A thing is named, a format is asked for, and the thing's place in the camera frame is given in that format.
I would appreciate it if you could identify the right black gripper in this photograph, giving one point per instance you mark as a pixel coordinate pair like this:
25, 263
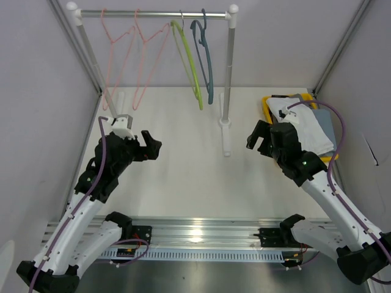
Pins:
262, 130

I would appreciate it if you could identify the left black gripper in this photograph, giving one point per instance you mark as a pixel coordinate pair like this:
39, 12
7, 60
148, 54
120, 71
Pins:
149, 152

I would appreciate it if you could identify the white skirt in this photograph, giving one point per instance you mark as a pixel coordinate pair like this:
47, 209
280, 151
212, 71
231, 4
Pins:
308, 125

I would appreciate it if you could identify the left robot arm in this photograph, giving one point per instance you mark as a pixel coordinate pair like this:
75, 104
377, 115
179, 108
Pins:
65, 257

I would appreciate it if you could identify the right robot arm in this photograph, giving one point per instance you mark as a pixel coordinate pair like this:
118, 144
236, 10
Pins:
360, 249

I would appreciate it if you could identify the blue-grey plastic hanger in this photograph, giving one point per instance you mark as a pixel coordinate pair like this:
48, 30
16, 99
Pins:
199, 38

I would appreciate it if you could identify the lime green hanger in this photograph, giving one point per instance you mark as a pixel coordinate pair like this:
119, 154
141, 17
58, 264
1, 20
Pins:
187, 60

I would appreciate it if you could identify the yellow plastic bin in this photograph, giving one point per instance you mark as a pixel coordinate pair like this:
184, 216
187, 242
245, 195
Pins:
266, 105

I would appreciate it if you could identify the light blue denim garment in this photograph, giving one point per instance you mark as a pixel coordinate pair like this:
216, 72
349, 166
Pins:
324, 119

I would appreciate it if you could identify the white clothes rack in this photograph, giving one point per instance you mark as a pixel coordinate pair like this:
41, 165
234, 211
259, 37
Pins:
230, 16

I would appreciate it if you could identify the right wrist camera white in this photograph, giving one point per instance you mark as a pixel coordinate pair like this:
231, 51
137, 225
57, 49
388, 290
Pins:
288, 116

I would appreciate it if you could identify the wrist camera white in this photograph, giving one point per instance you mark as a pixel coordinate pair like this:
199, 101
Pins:
121, 126
288, 116

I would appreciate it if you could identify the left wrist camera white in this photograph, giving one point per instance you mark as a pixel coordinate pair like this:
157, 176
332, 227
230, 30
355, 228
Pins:
121, 126

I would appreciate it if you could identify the left black mount plate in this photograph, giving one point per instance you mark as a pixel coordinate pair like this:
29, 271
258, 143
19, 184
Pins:
141, 232

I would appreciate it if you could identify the black mount plate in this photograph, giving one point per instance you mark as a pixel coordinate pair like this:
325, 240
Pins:
141, 232
271, 238

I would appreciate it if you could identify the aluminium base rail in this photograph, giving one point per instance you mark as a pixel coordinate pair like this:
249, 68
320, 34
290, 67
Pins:
206, 233

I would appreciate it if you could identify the right black mount plate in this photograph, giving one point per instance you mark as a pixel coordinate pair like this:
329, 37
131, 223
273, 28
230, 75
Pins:
271, 238

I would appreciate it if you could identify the perforated cable tray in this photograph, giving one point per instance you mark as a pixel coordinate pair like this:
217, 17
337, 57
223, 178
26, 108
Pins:
157, 254

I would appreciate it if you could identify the pink wire hanger right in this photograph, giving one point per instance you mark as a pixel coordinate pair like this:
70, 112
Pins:
142, 87

